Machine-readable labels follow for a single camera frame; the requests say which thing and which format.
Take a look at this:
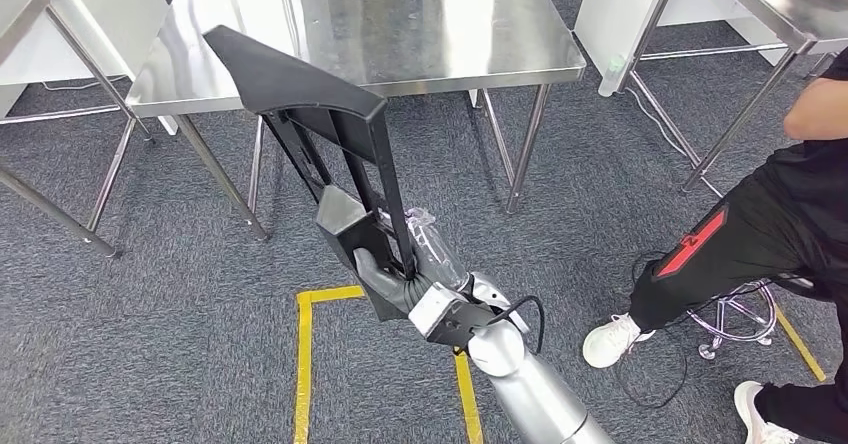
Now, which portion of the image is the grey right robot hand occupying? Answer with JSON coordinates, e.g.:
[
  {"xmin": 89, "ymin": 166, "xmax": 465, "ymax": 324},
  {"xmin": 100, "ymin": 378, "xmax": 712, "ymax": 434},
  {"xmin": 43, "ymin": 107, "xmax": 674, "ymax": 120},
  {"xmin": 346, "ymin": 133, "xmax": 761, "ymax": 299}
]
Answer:
[{"xmin": 352, "ymin": 207, "xmax": 475, "ymax": 318}]

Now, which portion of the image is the black plastic car part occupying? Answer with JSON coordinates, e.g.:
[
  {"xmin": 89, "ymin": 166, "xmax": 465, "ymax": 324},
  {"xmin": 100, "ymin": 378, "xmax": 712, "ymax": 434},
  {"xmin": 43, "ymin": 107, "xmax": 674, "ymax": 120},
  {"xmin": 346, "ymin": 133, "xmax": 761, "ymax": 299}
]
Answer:
[{"xmin": 201, "ymin": 24, "xmax": 425, "ymax": 323}]

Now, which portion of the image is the stainless steel workbench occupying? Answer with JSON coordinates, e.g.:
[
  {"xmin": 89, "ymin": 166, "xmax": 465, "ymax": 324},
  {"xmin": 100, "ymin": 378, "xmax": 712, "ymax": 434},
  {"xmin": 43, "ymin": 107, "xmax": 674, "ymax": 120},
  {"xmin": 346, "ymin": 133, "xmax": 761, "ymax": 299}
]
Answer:
[{"xmin": 125, "ymin": 0, "xmax": 588, "ymax": 244}]

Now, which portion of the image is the yellow floor tape square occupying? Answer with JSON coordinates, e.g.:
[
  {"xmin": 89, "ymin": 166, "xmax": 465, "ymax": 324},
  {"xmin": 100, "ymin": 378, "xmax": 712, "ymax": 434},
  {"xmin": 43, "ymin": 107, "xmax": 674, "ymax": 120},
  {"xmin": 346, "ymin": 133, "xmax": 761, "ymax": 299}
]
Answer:
[{"xmin": 293, "ymin": 285, "xmax": 485, "ymax": 444}]

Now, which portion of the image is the chrome stool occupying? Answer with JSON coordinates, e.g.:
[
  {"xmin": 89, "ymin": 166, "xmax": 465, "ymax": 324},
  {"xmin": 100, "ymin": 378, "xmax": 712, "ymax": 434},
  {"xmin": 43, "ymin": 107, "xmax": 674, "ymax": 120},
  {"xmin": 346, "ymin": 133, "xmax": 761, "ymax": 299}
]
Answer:
[{"xmin": 685, "ymin": 275, "xmax": 816, "ymax": 361}]

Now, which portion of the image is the white panel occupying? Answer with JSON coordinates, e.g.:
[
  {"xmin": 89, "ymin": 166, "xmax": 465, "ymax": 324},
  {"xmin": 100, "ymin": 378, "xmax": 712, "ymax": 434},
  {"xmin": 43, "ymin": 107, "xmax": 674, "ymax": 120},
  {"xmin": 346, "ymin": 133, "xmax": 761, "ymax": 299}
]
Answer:
[
  {"xmin": 573, "ymin": 0, "xmax": 796, "ymax": 99},
  {"xmin": 0, "ymin": 0, "xmax": 180, "ymax": 138}
]

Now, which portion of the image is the person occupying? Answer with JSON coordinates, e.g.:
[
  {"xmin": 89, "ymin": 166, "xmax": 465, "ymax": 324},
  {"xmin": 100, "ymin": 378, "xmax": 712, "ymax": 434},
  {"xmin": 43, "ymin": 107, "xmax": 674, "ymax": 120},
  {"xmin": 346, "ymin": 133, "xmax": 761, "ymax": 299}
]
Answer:
[{"xmin": 582, "ymin": 46, "xmax": 848, "ymax": 444}]

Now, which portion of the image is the yellow floor tape line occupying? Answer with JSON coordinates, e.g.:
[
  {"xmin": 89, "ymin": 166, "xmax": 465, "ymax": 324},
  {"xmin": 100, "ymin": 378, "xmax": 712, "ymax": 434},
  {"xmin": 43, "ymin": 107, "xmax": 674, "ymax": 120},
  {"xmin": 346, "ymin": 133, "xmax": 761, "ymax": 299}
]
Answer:
[{"xmin": 773, "ymin": 303, "xmax": 829, "ymax": 384}]

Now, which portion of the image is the stainless steel table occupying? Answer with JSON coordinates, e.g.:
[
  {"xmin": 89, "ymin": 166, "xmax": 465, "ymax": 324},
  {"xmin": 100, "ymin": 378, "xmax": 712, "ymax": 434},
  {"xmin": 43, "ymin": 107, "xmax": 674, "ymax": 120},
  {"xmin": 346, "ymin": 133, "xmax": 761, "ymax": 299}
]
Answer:
[
  {"xmin": 0, "ymin": 0, "xmax": 160, "ymax": 260},
  {"xmin": 616, "ymin": 0, "xmax": 848, "ymax": 197}
]

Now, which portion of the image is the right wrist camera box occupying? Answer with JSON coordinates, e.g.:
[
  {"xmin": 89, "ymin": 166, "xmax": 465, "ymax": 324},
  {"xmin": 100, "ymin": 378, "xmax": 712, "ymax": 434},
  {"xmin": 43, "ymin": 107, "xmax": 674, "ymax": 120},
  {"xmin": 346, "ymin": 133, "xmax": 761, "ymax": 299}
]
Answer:
[{"xmin": 408, "ymin": 281, "xmax": 508, "ymax": 350}]

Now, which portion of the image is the black floor cable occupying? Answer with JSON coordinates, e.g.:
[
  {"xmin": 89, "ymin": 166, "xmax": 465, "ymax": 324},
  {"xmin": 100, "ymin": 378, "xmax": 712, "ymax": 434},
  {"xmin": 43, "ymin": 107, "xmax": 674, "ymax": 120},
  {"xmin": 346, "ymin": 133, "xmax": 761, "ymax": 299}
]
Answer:
[{"xmin": 612, "ymin": 248, "xmax": 780, "ymax": 410}]

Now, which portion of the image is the white floor cable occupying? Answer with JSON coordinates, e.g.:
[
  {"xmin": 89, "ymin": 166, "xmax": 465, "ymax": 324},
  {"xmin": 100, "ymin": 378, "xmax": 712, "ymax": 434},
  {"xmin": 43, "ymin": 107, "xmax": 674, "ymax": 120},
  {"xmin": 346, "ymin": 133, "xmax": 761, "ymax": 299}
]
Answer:
[
  {"xmin": 622, "ymin": 86, "xmax": 725, "ymax": 198},
  {"xmin": 39, "ymin": 75, "xmax": 128, "ymax": 92}
]

